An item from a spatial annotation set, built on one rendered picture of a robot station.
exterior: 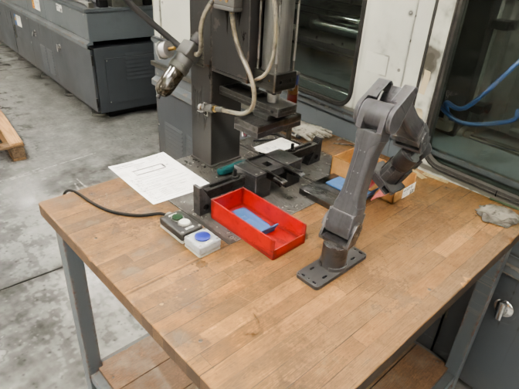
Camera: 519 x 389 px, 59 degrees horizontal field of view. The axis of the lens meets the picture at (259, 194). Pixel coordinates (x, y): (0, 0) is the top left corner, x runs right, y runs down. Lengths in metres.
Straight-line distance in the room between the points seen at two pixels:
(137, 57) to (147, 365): 3.21
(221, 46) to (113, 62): 3.06
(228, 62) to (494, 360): 1.44
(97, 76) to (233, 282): 3.49
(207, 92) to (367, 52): 0.71
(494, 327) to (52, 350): 1.78
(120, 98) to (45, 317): 2.59
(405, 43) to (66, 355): 1.85
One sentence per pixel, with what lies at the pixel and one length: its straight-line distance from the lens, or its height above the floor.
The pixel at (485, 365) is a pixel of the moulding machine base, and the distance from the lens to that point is 2.04.
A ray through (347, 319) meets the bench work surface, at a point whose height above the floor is 0.90.
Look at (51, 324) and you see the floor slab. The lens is 2.37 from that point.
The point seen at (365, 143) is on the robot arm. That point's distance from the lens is 1.04.
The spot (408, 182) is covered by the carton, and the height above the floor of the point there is 0.93.
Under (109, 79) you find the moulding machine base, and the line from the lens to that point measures 4.43.
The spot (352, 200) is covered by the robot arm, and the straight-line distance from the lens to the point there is 1.06.
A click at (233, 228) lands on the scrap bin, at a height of 0.92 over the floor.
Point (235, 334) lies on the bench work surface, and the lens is 0.97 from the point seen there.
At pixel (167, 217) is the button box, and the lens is 1.26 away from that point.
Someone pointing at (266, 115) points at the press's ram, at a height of 1.16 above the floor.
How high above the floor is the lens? 1.61
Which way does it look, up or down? 30 degrees down
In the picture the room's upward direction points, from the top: 4 degrees clockwise
